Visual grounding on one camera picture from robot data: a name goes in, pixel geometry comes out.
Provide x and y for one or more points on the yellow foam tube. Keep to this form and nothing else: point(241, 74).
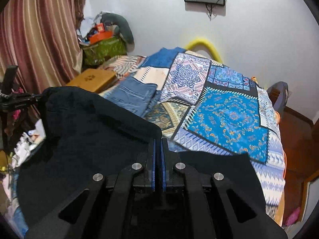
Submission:
point(204, 43)

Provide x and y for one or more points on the brown wooden lap desk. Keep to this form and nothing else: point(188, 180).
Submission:
point(94, 80)

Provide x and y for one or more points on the orange box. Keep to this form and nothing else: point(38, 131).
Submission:
point(100, 36)

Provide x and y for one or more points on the grey backpack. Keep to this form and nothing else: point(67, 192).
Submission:
point(278, 94)

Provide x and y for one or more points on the green patterned bag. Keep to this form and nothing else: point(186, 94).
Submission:
point(102, 51)

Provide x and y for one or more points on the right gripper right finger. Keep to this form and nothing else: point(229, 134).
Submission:
point(164, 150)

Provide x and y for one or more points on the blue patchwork bedspread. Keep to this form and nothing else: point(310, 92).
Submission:
point(207, 107)

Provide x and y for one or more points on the striped pink curtain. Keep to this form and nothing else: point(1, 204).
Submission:
point(39, 36)

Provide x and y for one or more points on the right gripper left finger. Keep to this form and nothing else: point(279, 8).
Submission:
point(151, 165)

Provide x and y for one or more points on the black pants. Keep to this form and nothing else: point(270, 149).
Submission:
point(89, 178)

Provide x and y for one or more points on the folded blue jeans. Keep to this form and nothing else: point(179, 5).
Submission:
point(134, 96)

